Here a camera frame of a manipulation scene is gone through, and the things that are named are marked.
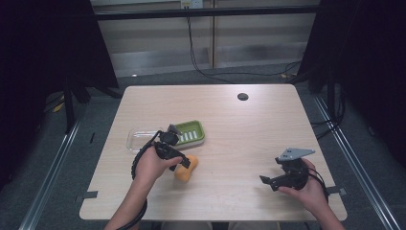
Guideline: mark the black stand leg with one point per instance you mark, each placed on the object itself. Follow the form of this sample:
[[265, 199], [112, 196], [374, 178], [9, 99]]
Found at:
[[68, 111]]

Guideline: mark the white wall outlet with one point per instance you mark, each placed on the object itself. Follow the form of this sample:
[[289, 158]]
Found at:
[[191, 4]]

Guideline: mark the metal floor rail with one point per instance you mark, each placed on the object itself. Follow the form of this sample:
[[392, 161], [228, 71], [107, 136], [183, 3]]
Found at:
[[360, 169], [51, 175]]

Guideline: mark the person's right hand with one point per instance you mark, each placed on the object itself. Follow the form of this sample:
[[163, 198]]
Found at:
[[311, 191]]

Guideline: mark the black curtain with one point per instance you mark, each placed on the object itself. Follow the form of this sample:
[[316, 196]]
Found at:
[[38, 64], [367, 64]]

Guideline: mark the green soap dish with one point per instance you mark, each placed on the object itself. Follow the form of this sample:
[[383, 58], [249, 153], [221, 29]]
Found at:
[[191, 134]]

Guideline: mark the grey tape strip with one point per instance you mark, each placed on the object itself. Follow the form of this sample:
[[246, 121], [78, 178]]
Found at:
[[337, 190], [88, 194]]

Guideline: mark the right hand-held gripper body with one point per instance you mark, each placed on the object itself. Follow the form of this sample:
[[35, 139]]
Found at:
[[293, 169]]

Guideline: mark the clear plastic tray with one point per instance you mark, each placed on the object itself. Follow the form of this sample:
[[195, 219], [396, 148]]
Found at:
[[139, 140]]

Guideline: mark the person's left hand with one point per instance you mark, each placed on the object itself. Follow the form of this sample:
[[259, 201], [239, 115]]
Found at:
[[152, 166]]

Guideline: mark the black horizontal bar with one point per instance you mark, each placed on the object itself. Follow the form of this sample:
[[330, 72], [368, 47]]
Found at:
[[207, 12]]

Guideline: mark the black round table grommet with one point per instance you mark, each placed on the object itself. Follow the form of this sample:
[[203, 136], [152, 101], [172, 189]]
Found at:
[[243, 96]]

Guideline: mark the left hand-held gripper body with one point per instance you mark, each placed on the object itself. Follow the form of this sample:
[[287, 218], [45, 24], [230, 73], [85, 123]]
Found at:
[[166, 147]]

